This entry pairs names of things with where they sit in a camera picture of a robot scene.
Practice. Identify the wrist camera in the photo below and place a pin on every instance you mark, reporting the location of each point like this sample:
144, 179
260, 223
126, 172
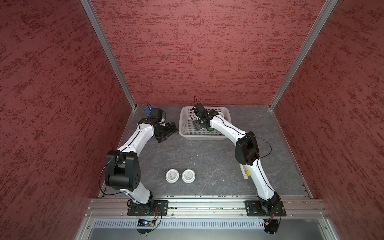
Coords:
157, 114
199, 110

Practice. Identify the blue-lidded clear tube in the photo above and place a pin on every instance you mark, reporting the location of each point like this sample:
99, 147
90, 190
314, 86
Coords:
148, 110

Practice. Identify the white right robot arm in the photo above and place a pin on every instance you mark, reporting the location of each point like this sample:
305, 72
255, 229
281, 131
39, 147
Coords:
246, 153

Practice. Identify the white perforated plastic basket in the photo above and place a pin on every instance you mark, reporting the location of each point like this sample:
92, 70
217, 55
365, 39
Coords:
188, 131

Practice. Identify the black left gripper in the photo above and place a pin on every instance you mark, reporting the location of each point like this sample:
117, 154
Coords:
170, 131

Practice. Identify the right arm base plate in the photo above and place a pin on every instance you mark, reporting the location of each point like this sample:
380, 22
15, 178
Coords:
252, 210

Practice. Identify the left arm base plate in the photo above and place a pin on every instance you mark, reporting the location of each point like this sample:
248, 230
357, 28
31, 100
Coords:
155, 208

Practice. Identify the left green circuit board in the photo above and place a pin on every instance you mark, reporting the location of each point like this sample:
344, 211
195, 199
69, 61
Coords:
146, 223

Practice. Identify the aluminium front rail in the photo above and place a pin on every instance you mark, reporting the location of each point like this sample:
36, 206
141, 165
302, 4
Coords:
209, 207

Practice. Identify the aluminium corner post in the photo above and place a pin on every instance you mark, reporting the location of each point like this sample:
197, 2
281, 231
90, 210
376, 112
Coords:
96, 24
316, 28

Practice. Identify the right black connector board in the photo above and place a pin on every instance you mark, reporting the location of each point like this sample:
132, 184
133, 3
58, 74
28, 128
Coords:
271, 226

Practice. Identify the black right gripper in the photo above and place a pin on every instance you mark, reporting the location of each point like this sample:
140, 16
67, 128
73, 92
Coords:
198, 125

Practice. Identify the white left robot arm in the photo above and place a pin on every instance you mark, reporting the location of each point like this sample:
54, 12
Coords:
122, 169

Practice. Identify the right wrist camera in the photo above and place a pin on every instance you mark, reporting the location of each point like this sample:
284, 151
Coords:
199, 110

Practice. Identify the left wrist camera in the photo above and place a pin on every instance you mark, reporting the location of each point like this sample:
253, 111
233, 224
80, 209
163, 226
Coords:
157, 114

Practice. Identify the right aluminium corner post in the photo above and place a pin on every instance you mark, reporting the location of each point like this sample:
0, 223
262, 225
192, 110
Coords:
316, 28

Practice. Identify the left aluminium corner post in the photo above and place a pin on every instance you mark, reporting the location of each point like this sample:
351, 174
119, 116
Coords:
96, 24

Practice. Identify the white glue stick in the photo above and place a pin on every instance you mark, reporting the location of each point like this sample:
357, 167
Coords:
244, 172

